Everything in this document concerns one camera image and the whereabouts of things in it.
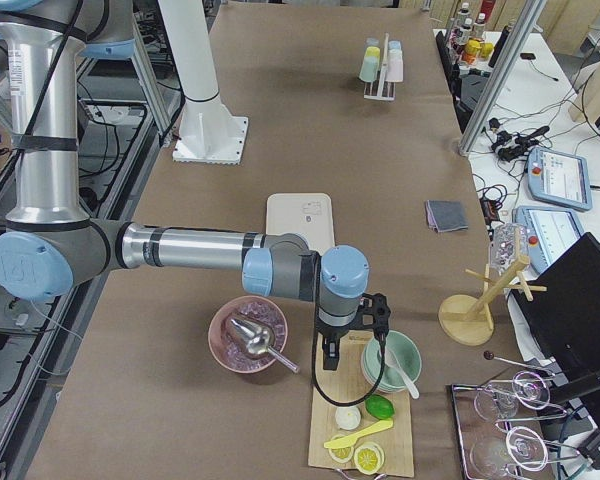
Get black wine glass rack tray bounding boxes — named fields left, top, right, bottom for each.
left=450, top=350, right=594, bottom=479

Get cream white plastic cup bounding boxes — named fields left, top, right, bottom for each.
left=388, top=49, right=403, bottom=59

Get metal ice scoop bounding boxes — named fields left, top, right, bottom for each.
left=225, top=313, right=300, bottom=374

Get whole green lime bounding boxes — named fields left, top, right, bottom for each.
left=364, top=394, right=395, bottom=420

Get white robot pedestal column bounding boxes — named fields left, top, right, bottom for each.
left=157, top=0, right=222, bottom=151

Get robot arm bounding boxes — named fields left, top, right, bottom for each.
left=0, top=1, right=390, bottom=370

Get yellow plastic cup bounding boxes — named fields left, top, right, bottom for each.
left=365, top=46, right=380, bottom=58

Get cream rabbit print tray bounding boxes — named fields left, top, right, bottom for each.
left=266, top=193, right=335, bottom=254

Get yellow plastic knife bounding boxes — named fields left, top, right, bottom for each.
left=323, top=418, right=394, bottom=449

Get blue teach pendant tablet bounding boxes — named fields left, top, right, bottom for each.
left=527, top=146, right=593, bottom=211

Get folded grey cloth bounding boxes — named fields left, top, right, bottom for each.
left=425, top=200, right=469, bottom=233

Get green plastic cup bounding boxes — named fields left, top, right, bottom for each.
left=358, top=51, right=379, bottom=83

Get wooden cutting board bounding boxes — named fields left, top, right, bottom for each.
left=307, top=335, right=415, bottom=476

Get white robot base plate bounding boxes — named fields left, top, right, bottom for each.
left=172, top=113, right=249, bottom=165

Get pink plastic cup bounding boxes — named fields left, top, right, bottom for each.
left=386, top=56, right=404, bottom=83

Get wooden mug tree stand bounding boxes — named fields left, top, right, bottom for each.
left=438, top=254, right=548, bottom=346

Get white wire cup rack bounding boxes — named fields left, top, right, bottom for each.
left=362, top=33, right=398, bottom=102

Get green stacked bowls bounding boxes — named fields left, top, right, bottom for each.
left=360, top=330, right=424, bottom=394

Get white ceramic spoon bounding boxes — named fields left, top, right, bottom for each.
left=385, top=347, right=420, bottom=400

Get black computer monitor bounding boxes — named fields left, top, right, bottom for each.
left=512, top=232, right=600, bottom=431

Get aluminium frame post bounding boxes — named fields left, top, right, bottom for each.
left=458, top=0, right=547, bottom=157

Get pink bowl with ice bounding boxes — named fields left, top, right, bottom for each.
left=208, top=295, right=288, bottom=374

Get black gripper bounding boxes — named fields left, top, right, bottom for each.
left=315, top=293, right=389, bottom=371

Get white peeled egg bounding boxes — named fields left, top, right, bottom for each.
left=334, top=406, right=362, bottom=431

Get clear textured glass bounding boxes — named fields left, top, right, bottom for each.
left=489, top=223, right=528, bottom=273

